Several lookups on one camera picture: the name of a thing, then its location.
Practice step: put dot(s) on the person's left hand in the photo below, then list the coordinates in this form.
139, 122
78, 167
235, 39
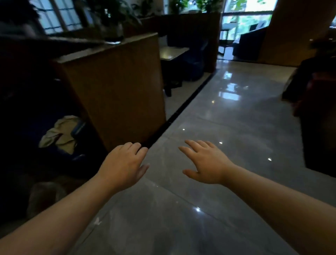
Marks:
121, 168

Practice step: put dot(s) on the person's right hand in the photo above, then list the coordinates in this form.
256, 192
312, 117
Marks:
210, 164

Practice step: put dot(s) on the person's left middle finger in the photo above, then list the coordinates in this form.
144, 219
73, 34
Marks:
135, 147

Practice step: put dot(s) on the person's right thumb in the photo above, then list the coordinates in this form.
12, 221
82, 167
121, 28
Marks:
190, 173

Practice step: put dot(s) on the person's right little finger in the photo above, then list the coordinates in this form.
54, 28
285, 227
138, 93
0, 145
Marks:
211, 145

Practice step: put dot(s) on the person's left thumb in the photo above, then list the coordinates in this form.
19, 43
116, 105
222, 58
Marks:
143, 172

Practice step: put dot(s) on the person's right middle finger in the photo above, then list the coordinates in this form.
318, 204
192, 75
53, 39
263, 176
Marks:
193, 145

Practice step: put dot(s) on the person's left forearm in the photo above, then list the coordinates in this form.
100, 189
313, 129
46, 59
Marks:
56, 222

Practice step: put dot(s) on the person's right forearm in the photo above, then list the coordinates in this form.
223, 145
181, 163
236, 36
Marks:
286, 207

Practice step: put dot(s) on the light wooden booth partition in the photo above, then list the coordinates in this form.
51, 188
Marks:
118, 89

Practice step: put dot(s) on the beige crumpled cloth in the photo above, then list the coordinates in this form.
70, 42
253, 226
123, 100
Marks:
61, 134

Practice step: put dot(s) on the blue upholstered armchair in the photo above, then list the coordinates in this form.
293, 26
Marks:
195, 60

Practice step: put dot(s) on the white top dining table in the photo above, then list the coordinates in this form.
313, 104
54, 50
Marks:
172, 52

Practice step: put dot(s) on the dark blue booth seat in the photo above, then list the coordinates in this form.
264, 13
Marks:
31, 123

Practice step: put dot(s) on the dark lounge armchair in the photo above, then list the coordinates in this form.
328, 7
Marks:
249, 43

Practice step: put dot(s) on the dark red sofa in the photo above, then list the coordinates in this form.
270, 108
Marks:
315, 105

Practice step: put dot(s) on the dark wooden planter partition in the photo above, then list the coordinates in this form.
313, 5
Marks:
194, 29

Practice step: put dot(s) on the green potted plant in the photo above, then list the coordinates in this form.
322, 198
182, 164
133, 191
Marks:
110, 18

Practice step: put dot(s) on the large glass window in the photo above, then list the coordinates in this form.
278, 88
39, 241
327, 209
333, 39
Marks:
245, 15

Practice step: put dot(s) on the wooden clad column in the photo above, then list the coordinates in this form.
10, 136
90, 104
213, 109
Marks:
291, 31

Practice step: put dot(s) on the grid pane window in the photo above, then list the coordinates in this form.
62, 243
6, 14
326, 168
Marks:
59, 15

